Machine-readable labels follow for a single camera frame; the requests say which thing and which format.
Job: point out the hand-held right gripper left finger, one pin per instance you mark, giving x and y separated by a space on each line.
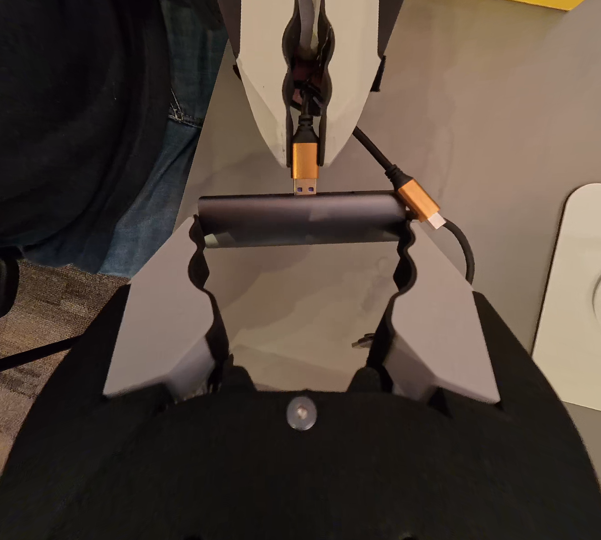
155 324

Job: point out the white document stand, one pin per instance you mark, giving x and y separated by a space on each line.
573 305

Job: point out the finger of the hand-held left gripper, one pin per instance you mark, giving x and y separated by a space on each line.
354 56
263 56

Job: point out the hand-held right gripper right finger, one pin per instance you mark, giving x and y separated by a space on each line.
441 324

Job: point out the person's jeans legs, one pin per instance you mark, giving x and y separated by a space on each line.
159 202

